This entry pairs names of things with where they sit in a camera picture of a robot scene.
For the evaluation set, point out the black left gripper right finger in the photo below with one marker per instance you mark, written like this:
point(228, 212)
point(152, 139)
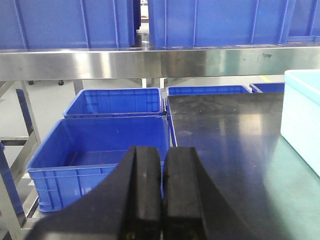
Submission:
point(193, 207)

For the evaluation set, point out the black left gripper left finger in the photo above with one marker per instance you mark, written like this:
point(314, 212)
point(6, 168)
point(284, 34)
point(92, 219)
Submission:
point(125, 205)

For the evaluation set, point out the blue crate upper shelf right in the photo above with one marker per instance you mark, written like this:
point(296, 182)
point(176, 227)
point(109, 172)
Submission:
point(206, 23)

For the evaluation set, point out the blue crate shelf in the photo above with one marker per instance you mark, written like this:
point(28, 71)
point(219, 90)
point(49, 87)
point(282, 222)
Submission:
point(206, 23)
point(68, 24)

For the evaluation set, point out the blue crate upper shelf left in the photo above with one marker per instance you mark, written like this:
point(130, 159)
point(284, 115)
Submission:
point(68, 24)

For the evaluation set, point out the blue crate front lower left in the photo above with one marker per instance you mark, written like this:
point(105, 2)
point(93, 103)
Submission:
point(79, 153)

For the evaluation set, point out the blue crate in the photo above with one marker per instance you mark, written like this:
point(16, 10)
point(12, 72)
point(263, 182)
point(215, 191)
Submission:
point(197, 90)
point(108, 103)
point(267, 87)
point(79, 153)

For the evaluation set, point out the blue crate rear lower left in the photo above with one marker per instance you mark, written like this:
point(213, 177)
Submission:
point(108, 103)

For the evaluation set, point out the blue crate lower middle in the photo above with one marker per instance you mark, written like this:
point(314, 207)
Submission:
point(197, 90)

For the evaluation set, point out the light teal plastic bin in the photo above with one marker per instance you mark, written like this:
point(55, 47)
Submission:
point(300, 121)

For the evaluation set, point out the blue crate lower right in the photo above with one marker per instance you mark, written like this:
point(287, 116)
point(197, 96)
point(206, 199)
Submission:
point(267, 87)

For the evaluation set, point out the stainless steel shelf frame legs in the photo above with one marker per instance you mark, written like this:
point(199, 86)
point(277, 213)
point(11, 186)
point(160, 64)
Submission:
point(48, 102)

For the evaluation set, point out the stainless steel shelf rail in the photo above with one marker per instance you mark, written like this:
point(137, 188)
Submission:
point(94, 64)

